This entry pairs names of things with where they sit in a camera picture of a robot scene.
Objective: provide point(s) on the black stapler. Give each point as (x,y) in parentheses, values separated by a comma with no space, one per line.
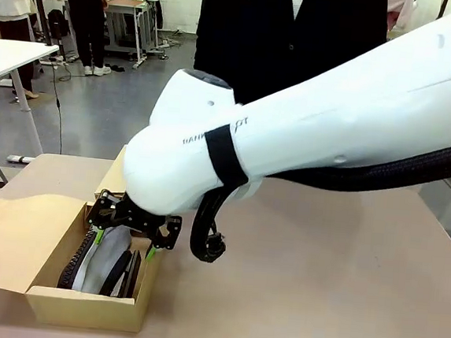
(132,275)

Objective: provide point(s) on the white table with round leg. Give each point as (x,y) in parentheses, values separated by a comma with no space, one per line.
(10,59)

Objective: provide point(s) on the cardboard box with open lid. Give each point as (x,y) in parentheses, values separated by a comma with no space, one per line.
(79,310)

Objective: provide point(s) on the bystander in pink top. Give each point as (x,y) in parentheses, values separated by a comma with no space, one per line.
(399,12)

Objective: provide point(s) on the grey frame workbench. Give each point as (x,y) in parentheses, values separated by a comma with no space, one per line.
(128,18)

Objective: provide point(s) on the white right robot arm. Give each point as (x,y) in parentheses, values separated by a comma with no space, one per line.
(333,107)

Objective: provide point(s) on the black equipment stand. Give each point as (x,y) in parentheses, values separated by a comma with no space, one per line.
(45,11)

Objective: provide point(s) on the blue zipper pencil case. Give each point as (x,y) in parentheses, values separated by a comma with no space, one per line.
(115,274)

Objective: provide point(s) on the person in black sweater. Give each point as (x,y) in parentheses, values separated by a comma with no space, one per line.
(261,33)

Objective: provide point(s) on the bystander in white jacket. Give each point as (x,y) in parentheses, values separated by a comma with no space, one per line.
(7,3)

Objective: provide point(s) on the bystander in black clothes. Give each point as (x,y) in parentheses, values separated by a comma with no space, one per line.
(83,14)

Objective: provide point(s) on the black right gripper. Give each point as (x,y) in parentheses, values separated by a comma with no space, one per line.
(140,219)

